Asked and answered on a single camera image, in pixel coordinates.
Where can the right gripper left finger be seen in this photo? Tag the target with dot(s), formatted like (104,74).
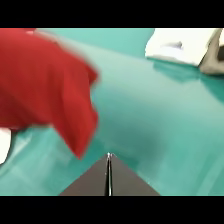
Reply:
(95,181)

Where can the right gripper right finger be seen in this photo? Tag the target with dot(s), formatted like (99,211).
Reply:
(128,182)

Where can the red T-shirt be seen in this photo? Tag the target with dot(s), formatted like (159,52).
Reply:
(43,83)

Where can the white garment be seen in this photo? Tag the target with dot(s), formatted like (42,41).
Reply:
(180,45)

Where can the grey garment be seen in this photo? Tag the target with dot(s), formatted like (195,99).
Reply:
(213,60)

